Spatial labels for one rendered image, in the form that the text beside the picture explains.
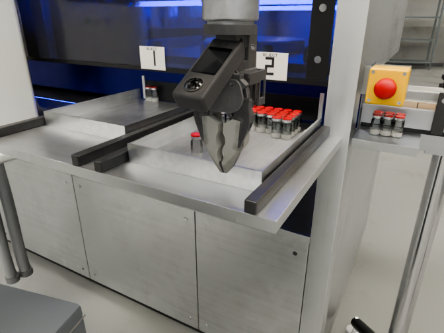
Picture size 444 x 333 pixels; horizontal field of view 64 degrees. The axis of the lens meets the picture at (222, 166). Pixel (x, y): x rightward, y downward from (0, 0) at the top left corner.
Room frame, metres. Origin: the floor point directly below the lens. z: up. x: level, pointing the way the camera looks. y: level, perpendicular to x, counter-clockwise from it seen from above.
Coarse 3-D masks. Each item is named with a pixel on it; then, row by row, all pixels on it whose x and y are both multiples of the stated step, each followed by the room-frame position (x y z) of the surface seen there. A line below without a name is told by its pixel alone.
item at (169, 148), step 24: (192, 120) 0.78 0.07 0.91; (144, 144) 0.63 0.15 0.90; (168, 144) 0.69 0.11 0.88; (264, 144) 0.69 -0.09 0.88; (288, 144) 0.69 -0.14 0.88; (168, 168) 0.55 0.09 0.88; (192, 168) 0.53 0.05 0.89; (216, 168) 0.51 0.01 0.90; (240, 168) 0.49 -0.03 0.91; (264, 168) 0.48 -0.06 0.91
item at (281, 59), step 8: (256, 56) 0.85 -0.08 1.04; (264, 56) 0.84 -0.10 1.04; (272, 56) 0.83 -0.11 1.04; (280, 56) 0.82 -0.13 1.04; (256, 64) 0.84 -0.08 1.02; (264, 64) 0.84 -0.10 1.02; (280, 64) 0.82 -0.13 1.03; (272, 72) 0.83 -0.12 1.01; (280, 72) 0.82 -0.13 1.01; (280, 80) 0.82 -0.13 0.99
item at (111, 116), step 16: (112, 96) 1.02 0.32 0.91; (128, 96) 1.08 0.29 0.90; (48, 112) 0.82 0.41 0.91; (64, 112) 0.88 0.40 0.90; (80, 112) 0.92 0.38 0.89; (96, 112) 0.95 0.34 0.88; (112, 112) 0.95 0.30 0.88; (128, 112) 0.95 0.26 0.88; (144, 112) 0.95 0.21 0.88; (160, 112) 0.95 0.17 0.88; (176, 112) 0.86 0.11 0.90; (64, 128) 0.80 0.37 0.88; (80, 128) 0.77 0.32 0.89; (96, 128) 0.75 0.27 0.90; (112, 128) 0.72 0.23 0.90; (128, 128) 0.72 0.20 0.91
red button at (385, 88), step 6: (384, 78) 0.69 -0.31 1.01; (378, 84) 0.69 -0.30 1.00; (384, 84) 0.68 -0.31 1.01; (390, 84) 0.67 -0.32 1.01; (378, 90) 0.68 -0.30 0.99; (384, 90) 0.68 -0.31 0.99; (390, 90) 0.67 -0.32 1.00; (378, 96) 0.68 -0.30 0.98; (384, 96) 0.68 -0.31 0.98; (390, 96) 0.67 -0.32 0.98
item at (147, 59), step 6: (144, 48) 1.01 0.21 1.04; (150, 48) 1.00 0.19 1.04; (156, 48) 0.99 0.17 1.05; (162, 48) 0.98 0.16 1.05; (144, 54) 1.01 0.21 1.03; (150, 54) 1.00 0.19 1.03; (156, 54) 0.99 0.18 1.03; (162, 54) 0.98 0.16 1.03; (144, 60) 1.01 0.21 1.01; (150, 60) 1.00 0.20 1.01; (156, 60) 0.99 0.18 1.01; (162, 60) 0.98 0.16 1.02; (144, 66) 1.01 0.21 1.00; (150, 66) 1.00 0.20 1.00; (156, 66) 0.99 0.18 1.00; (162, 66) 0.98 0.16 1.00
